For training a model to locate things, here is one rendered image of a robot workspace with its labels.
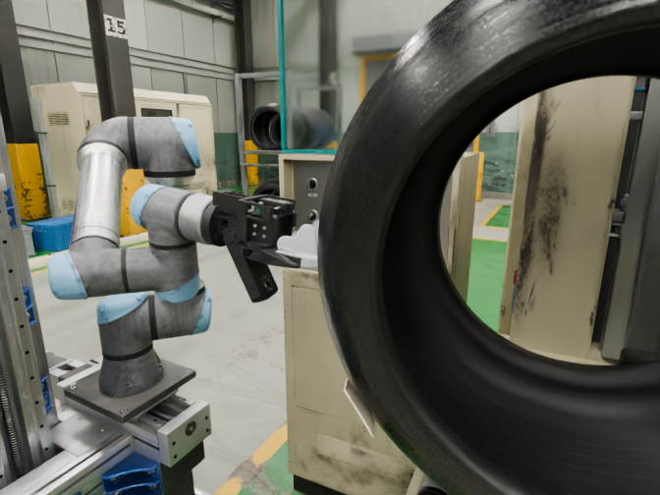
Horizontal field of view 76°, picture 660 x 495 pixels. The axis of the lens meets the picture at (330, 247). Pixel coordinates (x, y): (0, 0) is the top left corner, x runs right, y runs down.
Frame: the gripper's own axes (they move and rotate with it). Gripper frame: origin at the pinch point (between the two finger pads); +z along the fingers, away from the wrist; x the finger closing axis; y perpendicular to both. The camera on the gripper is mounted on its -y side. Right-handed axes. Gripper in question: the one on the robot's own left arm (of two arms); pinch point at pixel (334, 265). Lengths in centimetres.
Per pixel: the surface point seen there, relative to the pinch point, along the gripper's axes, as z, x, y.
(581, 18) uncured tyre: 22.2, -13.1, 27.7
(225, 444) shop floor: -74, 75, -124
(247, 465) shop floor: -58, 69, -122
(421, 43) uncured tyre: 10.3, -10.5, 26.2
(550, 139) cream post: 23.0, 28.4, 19.5
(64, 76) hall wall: -763, 476, 39
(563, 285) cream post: 30.4, 28.6, -3.8
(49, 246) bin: -469, 245, -160
